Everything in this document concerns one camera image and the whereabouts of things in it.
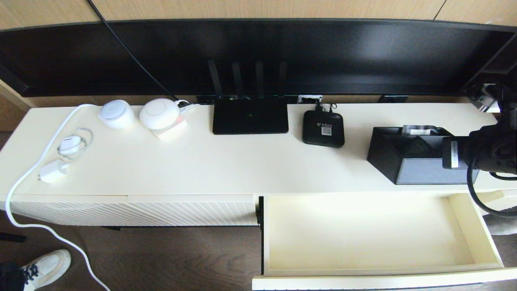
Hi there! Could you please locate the black organizer box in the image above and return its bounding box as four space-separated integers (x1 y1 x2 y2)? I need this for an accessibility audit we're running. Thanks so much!
367 126 479 185

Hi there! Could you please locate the cream drawer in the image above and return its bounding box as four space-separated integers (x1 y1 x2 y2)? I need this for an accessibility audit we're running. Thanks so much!
252 193 517 291

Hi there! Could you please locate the white ribbed cabinet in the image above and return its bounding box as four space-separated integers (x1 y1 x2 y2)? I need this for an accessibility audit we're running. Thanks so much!
0 103 517 231

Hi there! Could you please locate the white black flat packet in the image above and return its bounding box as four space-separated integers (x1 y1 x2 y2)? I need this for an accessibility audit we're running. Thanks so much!
402 125 439 136

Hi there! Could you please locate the grey fuzzy slipper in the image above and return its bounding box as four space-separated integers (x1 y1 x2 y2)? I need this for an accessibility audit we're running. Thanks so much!
483 214 517 236

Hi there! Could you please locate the black set-top box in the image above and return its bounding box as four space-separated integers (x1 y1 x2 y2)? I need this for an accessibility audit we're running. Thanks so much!
302 110 345 148

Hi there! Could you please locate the black flat television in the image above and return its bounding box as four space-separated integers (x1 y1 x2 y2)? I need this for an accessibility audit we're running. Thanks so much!
0 19 517 99

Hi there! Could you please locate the black router with antennas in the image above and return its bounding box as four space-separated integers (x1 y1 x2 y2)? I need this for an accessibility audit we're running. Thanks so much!
208 61 289 135

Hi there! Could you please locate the white plug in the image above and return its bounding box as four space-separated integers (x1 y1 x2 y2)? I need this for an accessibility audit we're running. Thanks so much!
177 100 201 114

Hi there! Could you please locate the cream ribbed cabinet panel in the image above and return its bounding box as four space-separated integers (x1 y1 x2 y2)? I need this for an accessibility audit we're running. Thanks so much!
126 194 258 227

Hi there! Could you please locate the white cube power strip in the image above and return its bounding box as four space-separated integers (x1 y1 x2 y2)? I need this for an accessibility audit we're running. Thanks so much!
153 115 189 141

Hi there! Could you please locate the large white round hub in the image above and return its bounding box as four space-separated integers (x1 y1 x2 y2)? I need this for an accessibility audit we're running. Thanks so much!
139 98 181 130

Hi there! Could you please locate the small white dome speaker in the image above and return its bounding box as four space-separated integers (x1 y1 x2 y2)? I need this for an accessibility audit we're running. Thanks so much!
99 99 136 130

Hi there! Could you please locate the small white oval charger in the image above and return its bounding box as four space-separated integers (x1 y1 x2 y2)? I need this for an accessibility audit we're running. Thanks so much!
60 136 84 156

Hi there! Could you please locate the white charger adapter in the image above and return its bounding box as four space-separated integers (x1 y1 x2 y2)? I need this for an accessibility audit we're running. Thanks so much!
38 159 70 183

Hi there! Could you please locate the white sneaker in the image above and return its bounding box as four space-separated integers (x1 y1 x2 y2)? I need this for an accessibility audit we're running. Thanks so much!
20 249 71 291

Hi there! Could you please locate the dark trouser leg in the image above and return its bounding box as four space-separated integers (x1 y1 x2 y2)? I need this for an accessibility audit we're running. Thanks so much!
0 263 25 291

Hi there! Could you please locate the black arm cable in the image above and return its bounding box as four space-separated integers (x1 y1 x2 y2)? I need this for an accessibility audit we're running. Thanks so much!
467 152 517 219

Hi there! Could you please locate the black wall cable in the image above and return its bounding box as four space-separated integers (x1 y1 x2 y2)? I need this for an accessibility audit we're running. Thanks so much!
87 0 180 102

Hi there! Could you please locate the thick white power cable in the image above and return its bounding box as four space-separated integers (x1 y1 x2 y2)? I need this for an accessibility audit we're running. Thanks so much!
6 104 111 291

